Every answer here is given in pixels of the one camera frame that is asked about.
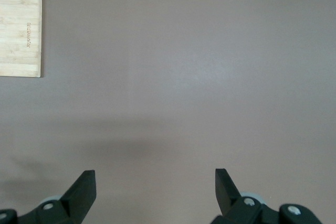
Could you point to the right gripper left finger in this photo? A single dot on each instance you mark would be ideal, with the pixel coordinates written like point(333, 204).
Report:
point(76, 200)

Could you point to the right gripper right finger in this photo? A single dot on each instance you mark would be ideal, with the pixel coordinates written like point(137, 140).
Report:
point(229, 200)

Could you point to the bamboo cutting board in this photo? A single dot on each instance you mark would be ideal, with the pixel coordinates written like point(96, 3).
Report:
point(18, 37)

